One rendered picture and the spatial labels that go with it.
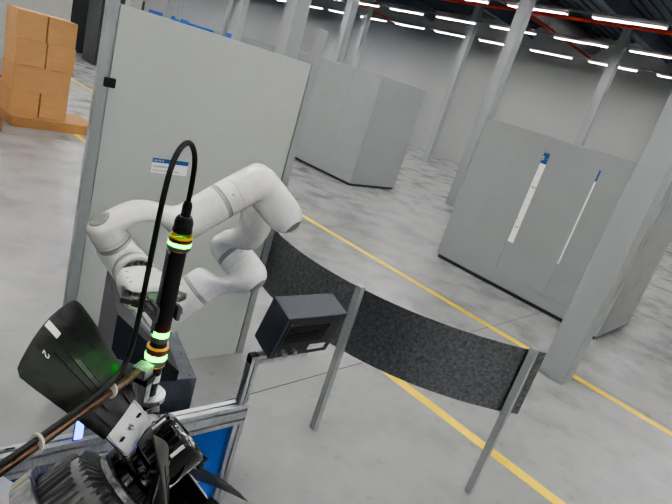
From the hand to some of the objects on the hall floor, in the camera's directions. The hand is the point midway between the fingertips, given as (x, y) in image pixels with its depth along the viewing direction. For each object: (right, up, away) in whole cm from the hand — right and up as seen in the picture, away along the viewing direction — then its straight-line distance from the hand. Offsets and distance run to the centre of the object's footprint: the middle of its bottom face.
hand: (164, 310), depth 103 cm
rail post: (-24, -119, +105) cm, 160 cm away
